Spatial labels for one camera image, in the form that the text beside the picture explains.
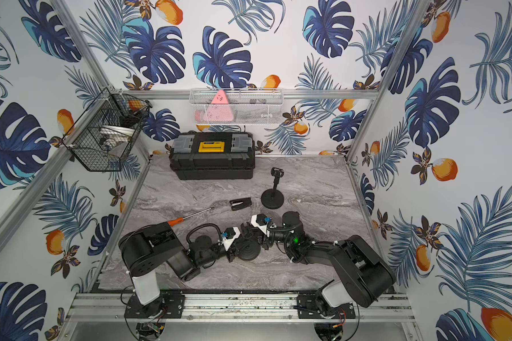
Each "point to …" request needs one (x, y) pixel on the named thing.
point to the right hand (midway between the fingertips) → (245, 229)
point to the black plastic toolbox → (199, 155)
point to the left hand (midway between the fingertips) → (246, 235)
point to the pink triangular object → (219, 111)
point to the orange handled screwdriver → (174, 221)
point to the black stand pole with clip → (276, 172)
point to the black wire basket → (100, 139)
